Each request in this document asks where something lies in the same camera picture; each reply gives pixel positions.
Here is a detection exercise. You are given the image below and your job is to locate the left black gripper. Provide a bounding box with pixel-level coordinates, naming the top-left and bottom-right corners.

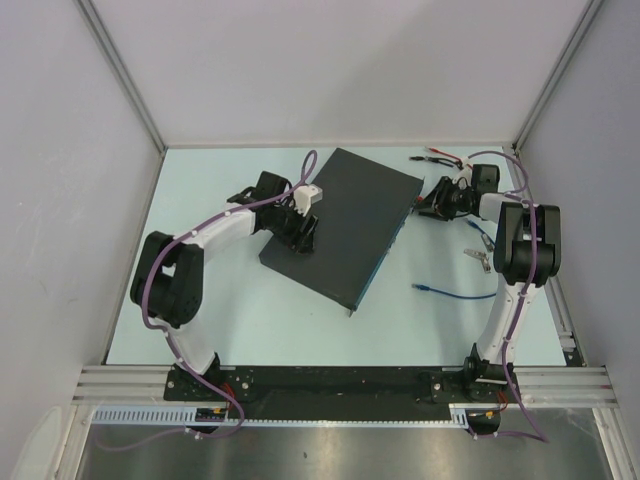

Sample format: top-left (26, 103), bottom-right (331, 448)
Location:
top-left (268, 198), bottom-right (318, 255)

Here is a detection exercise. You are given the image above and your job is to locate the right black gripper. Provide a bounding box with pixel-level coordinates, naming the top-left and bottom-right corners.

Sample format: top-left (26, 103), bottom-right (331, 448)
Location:
top-left (412, 176), bottom-right (473, 221)

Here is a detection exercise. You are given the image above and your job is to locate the black network switch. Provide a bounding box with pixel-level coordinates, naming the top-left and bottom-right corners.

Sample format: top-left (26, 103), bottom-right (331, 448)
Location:
top-left (259, 148), bottom-right (424, 312)

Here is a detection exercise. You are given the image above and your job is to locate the silver transceiver module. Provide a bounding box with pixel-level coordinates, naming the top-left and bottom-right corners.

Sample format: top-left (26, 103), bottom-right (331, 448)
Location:
top-left (481, 234), bottom-right (494, 252)
top-left (464, 249), bottom-right (485, 259)
top-left (479, 253), bottom-right (492, 274)

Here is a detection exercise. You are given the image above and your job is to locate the blue ethernet cable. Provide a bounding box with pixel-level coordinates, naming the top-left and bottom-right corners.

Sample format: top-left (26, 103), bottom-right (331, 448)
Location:
top-left (411, 217), bottom-right (499, 302)

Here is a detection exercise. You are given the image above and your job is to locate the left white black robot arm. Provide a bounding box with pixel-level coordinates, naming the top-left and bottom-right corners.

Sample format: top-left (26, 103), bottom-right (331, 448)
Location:
top-left (130, 171), bottom-right (323, 400)

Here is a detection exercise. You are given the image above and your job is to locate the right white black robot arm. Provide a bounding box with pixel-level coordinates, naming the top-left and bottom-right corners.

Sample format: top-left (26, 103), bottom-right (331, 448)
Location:
top-left (414, 164), bottom-right (561, 402)

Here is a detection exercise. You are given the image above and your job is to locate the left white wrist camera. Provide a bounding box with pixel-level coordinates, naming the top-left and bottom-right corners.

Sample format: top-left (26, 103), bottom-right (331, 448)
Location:
top-left (293, 184), bottom-right (323, 216)

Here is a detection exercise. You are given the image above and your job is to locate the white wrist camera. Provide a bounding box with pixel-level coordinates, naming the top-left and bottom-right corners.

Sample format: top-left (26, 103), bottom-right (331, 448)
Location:
top-left (452, 157), bottom-right (473, 189)
top-left (293, 184), bottom-right (323, 216)

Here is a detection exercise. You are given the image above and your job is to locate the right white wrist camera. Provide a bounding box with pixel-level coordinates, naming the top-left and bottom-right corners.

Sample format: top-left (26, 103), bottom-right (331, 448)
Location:
top-left (452, 157), bottom-right (473, 189)

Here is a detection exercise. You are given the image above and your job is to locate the red power wire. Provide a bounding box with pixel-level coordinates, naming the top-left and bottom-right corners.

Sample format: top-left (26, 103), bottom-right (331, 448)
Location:
top-left (422, 144), bottom-right (464, 164)

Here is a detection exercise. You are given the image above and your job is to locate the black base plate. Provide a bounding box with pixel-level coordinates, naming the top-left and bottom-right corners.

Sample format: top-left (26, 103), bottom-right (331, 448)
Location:
top-left (163, 364), bottom-right (522, 422)

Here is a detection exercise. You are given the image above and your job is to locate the aluminium frame rail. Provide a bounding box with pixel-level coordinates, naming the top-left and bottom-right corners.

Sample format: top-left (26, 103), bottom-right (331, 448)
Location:
top-left (74, 365), bottom-right (618, 408)

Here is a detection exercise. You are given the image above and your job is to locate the grey slotted cable duct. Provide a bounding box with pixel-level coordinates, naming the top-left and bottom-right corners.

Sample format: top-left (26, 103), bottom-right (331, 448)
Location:
top-left (92, 405), bottom-right (468, 429)

